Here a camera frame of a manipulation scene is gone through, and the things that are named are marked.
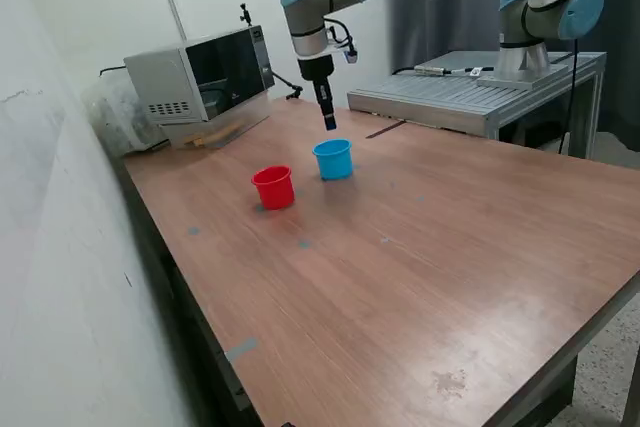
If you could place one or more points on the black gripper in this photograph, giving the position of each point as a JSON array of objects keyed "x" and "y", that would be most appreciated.
[{"x": 316, "y": 69}]

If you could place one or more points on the blue plastic bin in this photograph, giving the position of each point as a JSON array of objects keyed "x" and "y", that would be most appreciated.
[{"x": 334, "y": 162}]

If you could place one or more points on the red plastic bin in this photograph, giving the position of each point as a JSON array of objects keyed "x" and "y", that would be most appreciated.
[{"x": 273, "y": 192}]

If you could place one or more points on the dark flat strip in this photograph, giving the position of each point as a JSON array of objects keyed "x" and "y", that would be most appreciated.
[{"x": 385, "y": 130}]

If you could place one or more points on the silver connector box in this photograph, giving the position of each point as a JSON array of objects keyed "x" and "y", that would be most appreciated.
[{"x": 431, "y": 70}]

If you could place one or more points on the wooden sticks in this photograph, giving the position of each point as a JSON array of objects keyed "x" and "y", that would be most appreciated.
[{"x": 212, "y": 136}]

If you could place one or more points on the aluminium profile robot stand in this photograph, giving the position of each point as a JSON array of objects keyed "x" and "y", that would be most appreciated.
[{"x": 450, "y": 97}]

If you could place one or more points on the white warning tag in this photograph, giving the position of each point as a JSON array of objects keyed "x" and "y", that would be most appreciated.
[{"x": 476, "y": 70}]

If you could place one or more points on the thin white rod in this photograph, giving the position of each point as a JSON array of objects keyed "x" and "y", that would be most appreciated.
[{"x": 177, "y": 19}]

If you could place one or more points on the silver microwave oven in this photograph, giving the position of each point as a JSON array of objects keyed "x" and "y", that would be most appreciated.
[{"x": 155, "y": 77}]

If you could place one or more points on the aluminium mounting plate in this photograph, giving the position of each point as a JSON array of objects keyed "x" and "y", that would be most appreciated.
[{"x": 520, "y": 82}]

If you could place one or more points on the clear plastic bag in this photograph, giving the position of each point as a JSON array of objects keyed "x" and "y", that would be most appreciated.
[{"x": 112, "y": 112}]

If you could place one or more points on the grey tape strip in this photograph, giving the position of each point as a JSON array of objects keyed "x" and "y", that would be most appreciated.
[{"x": 241, "y": 350}]

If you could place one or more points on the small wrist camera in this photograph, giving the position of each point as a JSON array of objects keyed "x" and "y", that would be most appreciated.
[{"x": 351, "y": 55}]

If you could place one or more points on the small black camera mount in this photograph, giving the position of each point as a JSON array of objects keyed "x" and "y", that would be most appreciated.
[{"x": 245, "y": 14}]

